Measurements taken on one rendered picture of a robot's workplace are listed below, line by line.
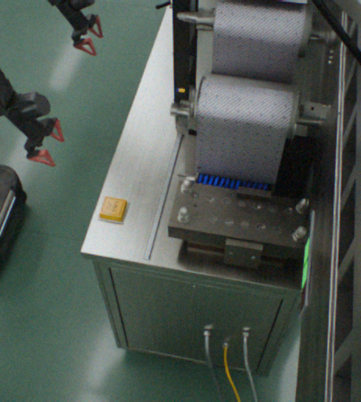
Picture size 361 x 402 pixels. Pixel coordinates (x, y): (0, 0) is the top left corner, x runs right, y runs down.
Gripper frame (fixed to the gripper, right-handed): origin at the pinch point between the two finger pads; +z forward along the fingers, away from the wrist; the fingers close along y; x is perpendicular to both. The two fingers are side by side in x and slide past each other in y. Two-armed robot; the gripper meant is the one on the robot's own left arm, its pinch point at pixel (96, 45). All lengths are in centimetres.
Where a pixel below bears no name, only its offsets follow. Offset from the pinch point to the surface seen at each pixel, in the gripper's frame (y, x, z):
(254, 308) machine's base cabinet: -77, -41, 60
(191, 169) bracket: -42, -29, 29
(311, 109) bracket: -46, -74, 14
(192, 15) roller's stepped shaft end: -19, -46, -8
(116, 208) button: -59, -11, 20
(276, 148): -51, -62, 19
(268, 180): -51, -55, 31
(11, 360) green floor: -84, 79, 76
